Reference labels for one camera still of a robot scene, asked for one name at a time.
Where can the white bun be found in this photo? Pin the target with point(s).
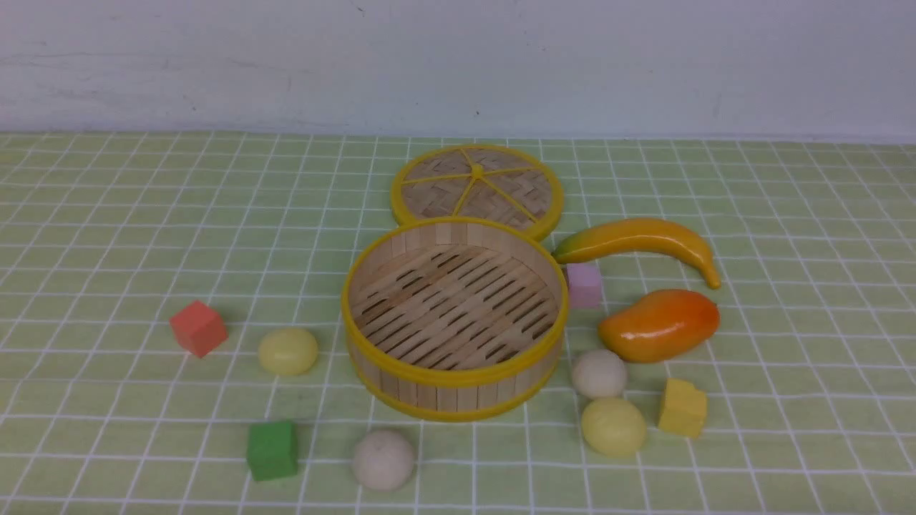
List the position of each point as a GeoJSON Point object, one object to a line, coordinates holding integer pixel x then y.
{"type": "Point", "coordinates": [599, 373]}
{"type": "Point", "coordinates": [383, 460]}

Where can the yellow bun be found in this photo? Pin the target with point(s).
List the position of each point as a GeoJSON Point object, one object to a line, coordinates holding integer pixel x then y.
{"type": "Point", "coordinates": [614, 427]}
{"type": "Point", "coordinates": [288, 351]}

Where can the white bun front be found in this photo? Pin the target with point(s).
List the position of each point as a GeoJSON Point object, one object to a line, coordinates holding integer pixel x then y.
{"type": "Point", "coordinates": [383, 460]}

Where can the bamboo steamer tray yellow rim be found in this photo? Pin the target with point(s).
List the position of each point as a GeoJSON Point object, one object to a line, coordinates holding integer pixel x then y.
{"type": "Point", "coordinates": [454, 319]}

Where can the bamboo steamer lid yellow rim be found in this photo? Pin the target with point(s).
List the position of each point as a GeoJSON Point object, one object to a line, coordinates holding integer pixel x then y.
{"type": "Point", "coordinates": [483, 181]}

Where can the pink foam cube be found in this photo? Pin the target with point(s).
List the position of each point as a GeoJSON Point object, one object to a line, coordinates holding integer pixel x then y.
{"type": "Point", "coordinates": [585, 286]}

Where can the yellow toy banana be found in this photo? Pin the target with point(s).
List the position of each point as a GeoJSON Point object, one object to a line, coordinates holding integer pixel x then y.
{"type": "Point", "coordinates": [643, 234]}

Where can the orange toy mango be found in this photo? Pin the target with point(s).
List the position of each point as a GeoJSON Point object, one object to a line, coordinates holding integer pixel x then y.
{"type": "Point", "coordinates": [660, 326]}

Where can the green foam cube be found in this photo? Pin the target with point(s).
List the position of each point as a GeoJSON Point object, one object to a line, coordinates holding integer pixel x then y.
{"type": "Point", "coordinates": [272, 450]}

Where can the red foam cube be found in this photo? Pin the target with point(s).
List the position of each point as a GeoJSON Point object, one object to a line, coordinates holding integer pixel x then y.
{"type": "Point", "coordinates": [198, 328]}

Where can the yellow foam block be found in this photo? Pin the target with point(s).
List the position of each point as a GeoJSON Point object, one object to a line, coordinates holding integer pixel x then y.
{"type": "Point", "coordinates": [683, 409]}

